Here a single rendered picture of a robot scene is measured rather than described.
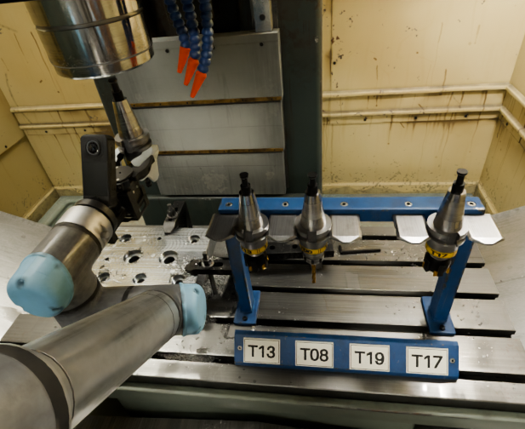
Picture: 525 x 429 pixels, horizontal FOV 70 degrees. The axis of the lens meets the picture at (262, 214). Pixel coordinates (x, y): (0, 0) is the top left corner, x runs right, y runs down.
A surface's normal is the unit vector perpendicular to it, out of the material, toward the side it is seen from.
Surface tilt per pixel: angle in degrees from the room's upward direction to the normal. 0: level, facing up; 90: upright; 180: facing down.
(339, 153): 90
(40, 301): 90
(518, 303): 24
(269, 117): 90
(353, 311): 0
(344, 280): 0
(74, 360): 62
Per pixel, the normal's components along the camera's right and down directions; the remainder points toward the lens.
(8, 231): 0.31, -0.70
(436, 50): -0.12, 0.63
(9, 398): 0.75, -0.63
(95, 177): -0.14, 0.14
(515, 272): -0.49, -0.71
